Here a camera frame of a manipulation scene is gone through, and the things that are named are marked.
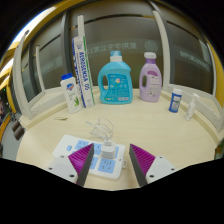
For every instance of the white power strip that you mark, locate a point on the white power strip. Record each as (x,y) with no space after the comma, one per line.
(106,165)

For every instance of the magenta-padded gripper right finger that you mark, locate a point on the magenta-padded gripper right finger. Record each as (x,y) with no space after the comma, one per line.
(143,160)

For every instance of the white charger block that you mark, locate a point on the white charger block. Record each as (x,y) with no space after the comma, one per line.
(108,150)

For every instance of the tall white toothpaste box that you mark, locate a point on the tall white toothpaste box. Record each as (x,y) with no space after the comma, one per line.
(83,73)

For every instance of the white bottle with blue cap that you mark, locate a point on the white bottle with blue cap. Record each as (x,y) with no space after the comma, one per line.
(71,95)

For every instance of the purple detergent bottle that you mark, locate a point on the purple detergent bottle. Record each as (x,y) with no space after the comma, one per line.
(150,81)

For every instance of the small white pump bottle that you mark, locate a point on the small white pump bottle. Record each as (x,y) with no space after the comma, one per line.
(190,110)

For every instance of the small blue and white canister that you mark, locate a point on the small blue and white canister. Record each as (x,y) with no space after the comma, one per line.
(175,101)

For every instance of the upturned white-legged table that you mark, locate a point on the upturned white-legged table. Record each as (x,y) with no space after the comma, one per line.
(41,106)
(203,106)

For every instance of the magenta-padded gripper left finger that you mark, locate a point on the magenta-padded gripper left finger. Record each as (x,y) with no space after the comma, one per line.
(81,160)

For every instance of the blue detergent bottle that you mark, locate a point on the blue detergent bottle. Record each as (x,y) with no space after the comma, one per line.
(115,83)

